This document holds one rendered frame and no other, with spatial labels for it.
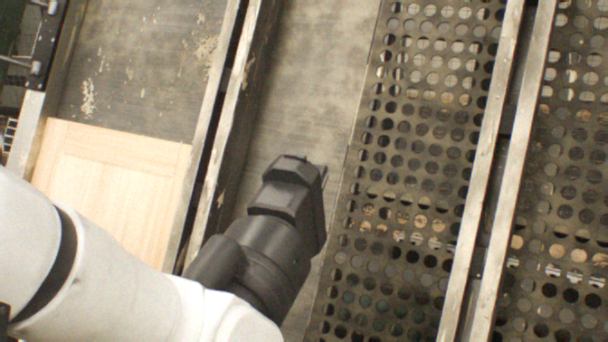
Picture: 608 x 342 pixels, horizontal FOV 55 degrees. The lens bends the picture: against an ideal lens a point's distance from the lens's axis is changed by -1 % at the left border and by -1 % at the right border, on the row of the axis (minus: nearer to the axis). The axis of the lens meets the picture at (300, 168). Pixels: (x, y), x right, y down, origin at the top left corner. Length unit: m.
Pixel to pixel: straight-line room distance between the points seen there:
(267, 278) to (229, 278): 0.04
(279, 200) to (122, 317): 0.24
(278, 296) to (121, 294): 0.19
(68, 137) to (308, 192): 0.68
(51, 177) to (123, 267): 0.85
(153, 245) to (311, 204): 0.48
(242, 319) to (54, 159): 0.81
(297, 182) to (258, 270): 0.11
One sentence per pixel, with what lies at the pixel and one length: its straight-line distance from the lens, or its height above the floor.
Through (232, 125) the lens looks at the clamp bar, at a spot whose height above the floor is 1.37.
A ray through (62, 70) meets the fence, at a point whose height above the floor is 1.39.
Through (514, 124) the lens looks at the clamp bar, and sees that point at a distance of 0.79.
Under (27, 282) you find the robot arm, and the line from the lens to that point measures 0.30.
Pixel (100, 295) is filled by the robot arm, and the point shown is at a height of 1.48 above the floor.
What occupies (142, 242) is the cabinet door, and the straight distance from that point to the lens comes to 1.03.
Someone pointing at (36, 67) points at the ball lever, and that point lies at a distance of 1.22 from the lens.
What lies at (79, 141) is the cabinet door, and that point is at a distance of 1.15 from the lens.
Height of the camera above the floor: 1.67
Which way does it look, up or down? 24 degrees down
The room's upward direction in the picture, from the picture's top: straight up
